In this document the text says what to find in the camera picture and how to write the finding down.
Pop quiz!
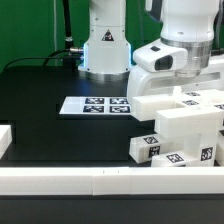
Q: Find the white chair seat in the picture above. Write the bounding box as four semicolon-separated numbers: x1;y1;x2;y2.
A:
183;131;221;167

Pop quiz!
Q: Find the white chair back frame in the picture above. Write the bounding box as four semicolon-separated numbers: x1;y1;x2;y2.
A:
131;87;224;138

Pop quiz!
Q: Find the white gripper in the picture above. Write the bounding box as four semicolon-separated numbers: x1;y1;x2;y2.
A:
127;38;224;103

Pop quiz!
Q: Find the black cable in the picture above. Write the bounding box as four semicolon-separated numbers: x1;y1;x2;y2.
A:
1;47;84;73

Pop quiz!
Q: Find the white front wall rail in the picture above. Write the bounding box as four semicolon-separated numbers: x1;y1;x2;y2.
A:
0;167;224;196

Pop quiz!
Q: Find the white marker base plate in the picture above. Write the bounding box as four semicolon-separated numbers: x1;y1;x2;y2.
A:
60;96;131;115

